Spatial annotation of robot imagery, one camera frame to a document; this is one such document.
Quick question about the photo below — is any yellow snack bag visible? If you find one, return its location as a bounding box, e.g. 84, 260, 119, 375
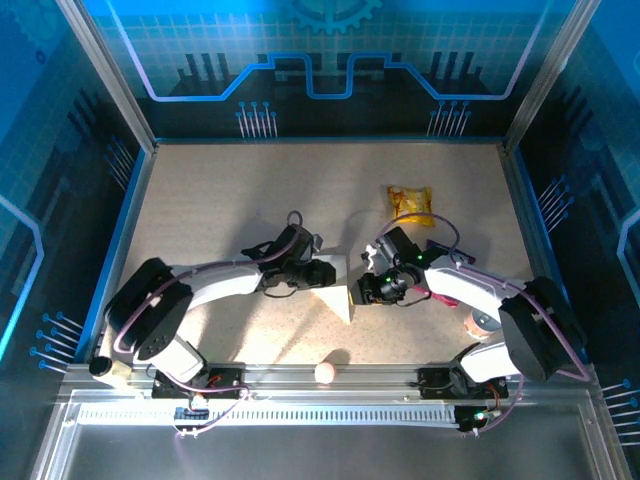
386, 184, 436, 227

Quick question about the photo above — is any small orange cup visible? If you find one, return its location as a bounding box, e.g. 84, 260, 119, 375
463, 306, 503, 342

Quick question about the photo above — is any beige roll with black cap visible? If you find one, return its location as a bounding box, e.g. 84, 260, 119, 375
88, 356, 134, 389

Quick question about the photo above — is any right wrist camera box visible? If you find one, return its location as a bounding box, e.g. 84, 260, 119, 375
360, 243, 384, 274

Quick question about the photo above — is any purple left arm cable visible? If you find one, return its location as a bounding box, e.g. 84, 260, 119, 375
113, 209, 306, 440

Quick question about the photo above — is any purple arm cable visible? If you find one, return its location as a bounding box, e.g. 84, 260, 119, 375
374, 212, 594, 437
113, 209, 306, 440

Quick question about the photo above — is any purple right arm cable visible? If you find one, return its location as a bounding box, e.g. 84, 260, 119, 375
374, 212, 594, 437

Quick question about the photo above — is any aluminium frame rail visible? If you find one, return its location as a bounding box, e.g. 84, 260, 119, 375
59, 363, 601, 401

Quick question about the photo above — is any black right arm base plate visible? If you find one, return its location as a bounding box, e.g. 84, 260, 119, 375
417, 366, 510, 400

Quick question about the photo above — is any white slotted cable duct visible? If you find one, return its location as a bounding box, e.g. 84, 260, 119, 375
77, 403, 459, 427

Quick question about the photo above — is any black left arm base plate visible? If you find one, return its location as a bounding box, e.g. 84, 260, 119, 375
151, 366, 247, 400

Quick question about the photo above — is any aluminium frame post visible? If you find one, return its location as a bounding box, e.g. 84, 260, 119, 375
502, 0, 601, 154
54, 0, 159, 154

